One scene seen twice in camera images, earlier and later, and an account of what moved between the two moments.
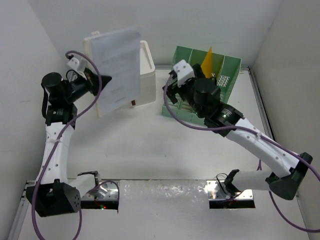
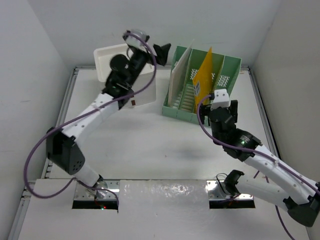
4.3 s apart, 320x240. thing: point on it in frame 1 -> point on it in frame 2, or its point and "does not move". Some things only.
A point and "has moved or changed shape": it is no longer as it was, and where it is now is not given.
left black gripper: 92,82 -> 160,51
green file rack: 225,70 does not move
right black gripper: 171,89 -> 204,109
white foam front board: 176,209 does not move
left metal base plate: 104,190 does not move
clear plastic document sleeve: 117,54 has moved or changed shape
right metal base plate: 217,190 does not move
